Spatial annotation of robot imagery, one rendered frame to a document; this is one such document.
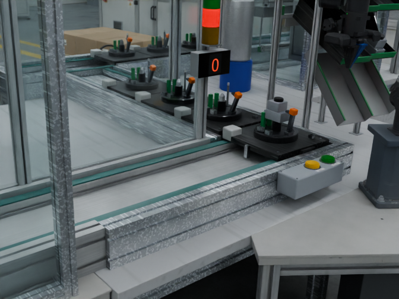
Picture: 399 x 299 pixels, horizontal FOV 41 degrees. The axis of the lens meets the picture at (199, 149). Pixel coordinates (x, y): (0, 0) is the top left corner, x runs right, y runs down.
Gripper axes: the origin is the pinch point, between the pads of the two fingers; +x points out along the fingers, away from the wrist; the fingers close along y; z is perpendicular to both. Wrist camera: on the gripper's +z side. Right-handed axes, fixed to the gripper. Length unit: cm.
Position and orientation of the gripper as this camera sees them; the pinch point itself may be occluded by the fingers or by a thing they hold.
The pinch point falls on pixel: (350, 56)
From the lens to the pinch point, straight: 155.2
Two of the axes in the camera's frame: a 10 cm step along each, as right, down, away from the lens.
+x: -0.5, 9.3, 3.7
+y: -7.6, 2.0, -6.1
